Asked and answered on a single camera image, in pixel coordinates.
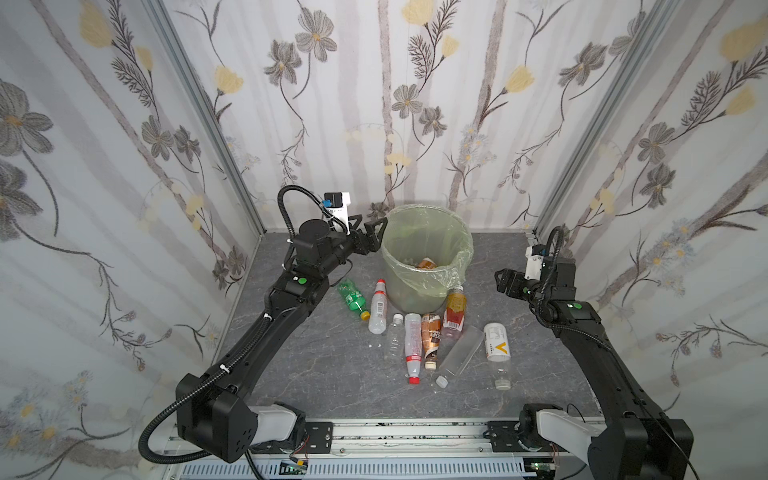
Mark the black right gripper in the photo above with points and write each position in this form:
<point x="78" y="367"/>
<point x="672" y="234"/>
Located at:
<point x="512" y="282"/>

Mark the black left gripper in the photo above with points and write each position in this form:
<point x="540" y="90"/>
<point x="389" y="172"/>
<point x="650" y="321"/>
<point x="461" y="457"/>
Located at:
<point x="360" y="238"/>

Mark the white label yellow V bottle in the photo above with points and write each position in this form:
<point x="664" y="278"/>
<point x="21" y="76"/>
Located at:
<point x="498" y="355"/>

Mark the brown label coffee bottle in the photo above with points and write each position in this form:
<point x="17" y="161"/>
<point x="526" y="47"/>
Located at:
<point x="426" y="264"/>

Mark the green plastic bottle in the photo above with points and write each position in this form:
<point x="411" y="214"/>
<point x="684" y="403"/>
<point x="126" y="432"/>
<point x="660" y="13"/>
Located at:
<point x="353" y="299"/>

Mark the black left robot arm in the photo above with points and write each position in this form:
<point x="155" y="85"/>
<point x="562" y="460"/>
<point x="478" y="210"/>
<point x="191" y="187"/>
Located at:
<point x="212" y="412"/>

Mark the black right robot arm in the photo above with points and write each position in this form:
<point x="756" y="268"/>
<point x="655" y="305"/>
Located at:
<point x="636" y="439"/>

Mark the green lined waste bin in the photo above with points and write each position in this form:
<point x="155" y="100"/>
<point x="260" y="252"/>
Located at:
<point x="424" y="231"/>

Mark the orange drink bottle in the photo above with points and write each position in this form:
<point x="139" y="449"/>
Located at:
<point x="454" y="315"/>

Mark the large clear empty bottle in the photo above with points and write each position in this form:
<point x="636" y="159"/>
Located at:
<point x="459" y="356"/>

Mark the white bottle red cap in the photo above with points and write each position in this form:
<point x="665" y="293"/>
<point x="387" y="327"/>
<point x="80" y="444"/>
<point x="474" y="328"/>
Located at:
<point x="377" y="322"/>

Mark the brown label milk tea bottle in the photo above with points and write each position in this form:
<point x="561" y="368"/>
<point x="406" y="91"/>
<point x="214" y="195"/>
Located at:
<point x="431" y="332"/>

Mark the clear bottle red label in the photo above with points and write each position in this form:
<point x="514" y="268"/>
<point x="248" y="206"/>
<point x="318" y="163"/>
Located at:
<point x="413" y="347"/>

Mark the small clear bottle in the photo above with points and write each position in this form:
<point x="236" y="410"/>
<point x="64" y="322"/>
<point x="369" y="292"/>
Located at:
<point x="395" y="335"/>

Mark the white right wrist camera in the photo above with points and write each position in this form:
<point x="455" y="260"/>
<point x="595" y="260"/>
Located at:
<point x="535" y="256"/>

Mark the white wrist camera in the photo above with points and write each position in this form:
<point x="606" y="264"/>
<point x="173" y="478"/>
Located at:
<point x="535" y="256"/>
<point x="337" y="203"/>

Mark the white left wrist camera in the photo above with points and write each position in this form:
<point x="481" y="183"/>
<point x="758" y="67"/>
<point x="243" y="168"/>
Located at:
<point x="337" y="203"/>

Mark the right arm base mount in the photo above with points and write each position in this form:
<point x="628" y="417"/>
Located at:
<point x="519" y="435"/>

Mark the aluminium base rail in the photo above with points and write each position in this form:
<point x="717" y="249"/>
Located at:
<point x="397" y="438"/>

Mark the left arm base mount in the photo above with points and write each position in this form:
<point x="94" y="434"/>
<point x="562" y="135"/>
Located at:
<point x="285" y="429"/>

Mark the white vented cable duct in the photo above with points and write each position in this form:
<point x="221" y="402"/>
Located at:
<point x="397" y="468"/>

